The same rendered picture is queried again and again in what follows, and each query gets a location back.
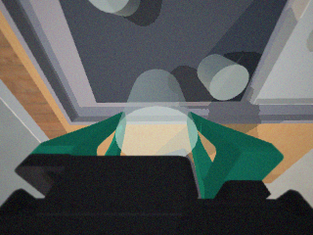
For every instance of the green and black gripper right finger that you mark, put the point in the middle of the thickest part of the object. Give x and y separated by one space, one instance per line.
238 157

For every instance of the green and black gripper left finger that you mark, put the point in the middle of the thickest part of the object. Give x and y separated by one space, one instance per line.
84 141

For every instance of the clear glass jar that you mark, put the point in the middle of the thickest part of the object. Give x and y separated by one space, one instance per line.
156 120
309 41
223 78
118 7

